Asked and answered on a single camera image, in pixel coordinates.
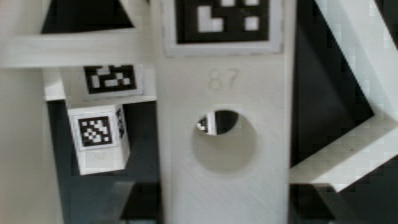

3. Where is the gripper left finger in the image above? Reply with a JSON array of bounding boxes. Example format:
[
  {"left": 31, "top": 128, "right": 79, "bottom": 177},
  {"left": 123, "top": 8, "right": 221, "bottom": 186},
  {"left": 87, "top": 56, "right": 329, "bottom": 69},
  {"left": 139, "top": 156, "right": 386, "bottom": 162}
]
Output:
[{"left": 82, "top": 181, "right": 164, "bottom": 224}]

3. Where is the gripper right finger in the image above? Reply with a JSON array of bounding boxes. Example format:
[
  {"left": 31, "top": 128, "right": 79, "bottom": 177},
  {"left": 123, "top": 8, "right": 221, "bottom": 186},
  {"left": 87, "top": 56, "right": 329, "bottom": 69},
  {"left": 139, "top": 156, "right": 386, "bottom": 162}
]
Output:
[{"left": 288, "top": 184, "right": 368, "bottom": 224}]

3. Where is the white chair leg block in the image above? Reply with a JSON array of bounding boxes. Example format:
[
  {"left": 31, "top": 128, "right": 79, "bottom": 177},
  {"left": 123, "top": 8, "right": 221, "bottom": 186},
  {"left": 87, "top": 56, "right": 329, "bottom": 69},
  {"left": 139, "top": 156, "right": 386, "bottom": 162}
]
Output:
[
  {"left": 68, "top": 105, "right": 130, "bottom": 175},
  {"left": 198, "top": 112, "right": 217, "bottom": 135}
]

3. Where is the white chair back part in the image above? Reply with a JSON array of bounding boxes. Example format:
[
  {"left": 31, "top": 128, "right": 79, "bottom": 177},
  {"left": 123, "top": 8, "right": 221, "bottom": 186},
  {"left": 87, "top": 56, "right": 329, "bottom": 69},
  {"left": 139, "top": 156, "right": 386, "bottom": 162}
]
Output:
[{"left": 0, "top": 0, "right": 150, "bottom": 224}]

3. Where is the white chair seat part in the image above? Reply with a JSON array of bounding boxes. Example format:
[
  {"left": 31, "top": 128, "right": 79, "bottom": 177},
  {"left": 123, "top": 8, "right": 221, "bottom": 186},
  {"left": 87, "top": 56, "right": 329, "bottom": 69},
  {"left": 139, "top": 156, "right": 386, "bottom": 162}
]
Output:
[{"left": 43, "top": 64, "right": 157, "bottom": 108}]

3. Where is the white chair back bar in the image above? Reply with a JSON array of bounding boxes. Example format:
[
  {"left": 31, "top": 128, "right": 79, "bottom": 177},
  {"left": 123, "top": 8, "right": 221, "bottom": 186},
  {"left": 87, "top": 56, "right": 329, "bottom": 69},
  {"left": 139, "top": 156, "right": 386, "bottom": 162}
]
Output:
[{"left": 150, "top": 0, "right": 297, "bottom": 224}]

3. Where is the white U-shaped fence frame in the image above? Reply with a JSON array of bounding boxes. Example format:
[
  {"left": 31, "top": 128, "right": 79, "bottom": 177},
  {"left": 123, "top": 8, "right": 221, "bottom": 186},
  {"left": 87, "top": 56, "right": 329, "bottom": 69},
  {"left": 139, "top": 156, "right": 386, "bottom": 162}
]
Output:
[{"left": 290, "top": 0, "right": 398, "bottom": 191}]

